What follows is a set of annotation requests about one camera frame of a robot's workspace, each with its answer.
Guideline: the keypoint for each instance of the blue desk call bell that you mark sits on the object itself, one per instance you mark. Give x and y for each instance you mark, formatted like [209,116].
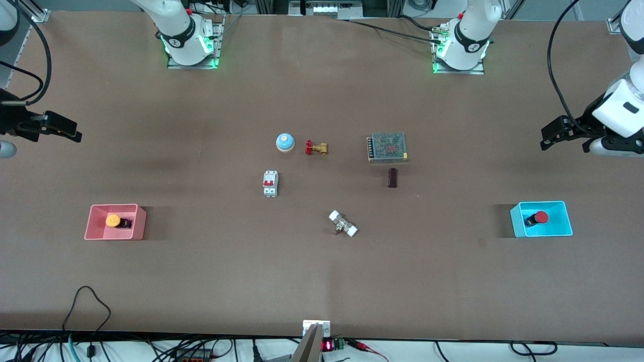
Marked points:
[285,142]

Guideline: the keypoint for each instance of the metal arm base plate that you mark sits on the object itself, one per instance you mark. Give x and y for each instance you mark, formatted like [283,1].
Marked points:
[217,45]
[478,70]

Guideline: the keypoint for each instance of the red clip lead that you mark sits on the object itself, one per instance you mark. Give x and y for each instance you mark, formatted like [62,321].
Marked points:
[370,348]

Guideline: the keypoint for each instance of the white metal connector part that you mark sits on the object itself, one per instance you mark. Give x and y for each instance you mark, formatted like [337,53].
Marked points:
[343,223]

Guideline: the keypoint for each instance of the metal mesh power supply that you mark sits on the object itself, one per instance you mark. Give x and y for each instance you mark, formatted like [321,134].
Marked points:
[387,147]

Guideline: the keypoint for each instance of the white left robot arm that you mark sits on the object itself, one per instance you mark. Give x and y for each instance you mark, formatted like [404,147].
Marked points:
[470,35]

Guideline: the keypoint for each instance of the black power strip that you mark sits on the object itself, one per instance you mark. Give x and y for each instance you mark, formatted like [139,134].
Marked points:
[196,356]

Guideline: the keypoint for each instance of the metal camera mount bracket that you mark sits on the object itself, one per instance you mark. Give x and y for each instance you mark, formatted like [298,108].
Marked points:
[316,327]

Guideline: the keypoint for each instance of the yellow push button switch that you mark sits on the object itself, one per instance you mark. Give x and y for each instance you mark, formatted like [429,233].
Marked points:
[114,220]

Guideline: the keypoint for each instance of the dark brown small block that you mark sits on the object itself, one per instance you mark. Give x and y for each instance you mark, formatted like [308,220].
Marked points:
[392,177]

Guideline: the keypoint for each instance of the red push button switch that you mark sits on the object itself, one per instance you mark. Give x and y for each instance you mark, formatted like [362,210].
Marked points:
[537,218]

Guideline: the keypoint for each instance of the red digit display module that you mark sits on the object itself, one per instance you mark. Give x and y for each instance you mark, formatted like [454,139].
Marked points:
[332,345]

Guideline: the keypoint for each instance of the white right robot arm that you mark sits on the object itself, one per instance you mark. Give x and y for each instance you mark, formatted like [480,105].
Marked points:
[178,30]

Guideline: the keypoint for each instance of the white circuit breaker red switches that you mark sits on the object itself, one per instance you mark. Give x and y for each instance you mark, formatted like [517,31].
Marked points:
[270,183]

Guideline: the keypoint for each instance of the aluminium profile post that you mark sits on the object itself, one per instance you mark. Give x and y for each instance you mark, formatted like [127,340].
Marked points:
[613,24]
[37,12]

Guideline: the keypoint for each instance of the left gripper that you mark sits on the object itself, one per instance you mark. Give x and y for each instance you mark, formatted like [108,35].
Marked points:
[586,122]

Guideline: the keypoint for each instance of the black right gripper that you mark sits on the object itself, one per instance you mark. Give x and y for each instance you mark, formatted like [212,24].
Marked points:
[11,120]

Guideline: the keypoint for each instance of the cyan plastic box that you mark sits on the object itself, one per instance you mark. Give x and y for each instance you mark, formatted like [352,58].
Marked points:
[558,223]

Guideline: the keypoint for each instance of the grey metal bar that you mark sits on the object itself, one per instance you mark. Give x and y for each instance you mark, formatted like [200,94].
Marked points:
[308,347]

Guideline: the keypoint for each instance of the pink plastic box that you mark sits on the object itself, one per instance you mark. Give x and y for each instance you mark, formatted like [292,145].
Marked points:
[98,229]

